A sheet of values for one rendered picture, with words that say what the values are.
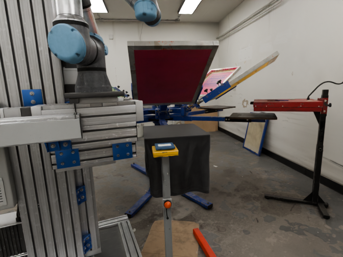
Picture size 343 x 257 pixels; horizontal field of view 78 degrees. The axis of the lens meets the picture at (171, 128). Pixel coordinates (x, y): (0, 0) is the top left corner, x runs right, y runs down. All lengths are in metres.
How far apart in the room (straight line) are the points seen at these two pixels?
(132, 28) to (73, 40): 5.40
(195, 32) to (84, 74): 5.55
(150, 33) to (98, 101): 5.31
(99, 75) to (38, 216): 0.76
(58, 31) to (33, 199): 0.79
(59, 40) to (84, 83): 0.19
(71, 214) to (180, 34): 5.55
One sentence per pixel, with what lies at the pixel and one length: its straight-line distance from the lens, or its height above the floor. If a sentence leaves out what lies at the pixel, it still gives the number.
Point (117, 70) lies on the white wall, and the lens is 6.03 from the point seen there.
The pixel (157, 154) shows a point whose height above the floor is 0.94.
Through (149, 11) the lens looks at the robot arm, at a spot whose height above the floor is 1.51.
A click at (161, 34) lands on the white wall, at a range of 6.18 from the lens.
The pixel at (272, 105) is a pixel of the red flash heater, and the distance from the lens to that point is 2.24.
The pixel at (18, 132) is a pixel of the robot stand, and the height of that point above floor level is 1.14.
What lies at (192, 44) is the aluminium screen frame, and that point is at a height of 1.53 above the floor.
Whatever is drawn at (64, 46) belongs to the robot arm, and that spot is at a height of 1.41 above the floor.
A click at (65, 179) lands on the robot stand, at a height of 0.84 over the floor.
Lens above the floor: 1.26
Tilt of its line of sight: 11 degrees down
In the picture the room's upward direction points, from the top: 2 degrees counter-clockwise
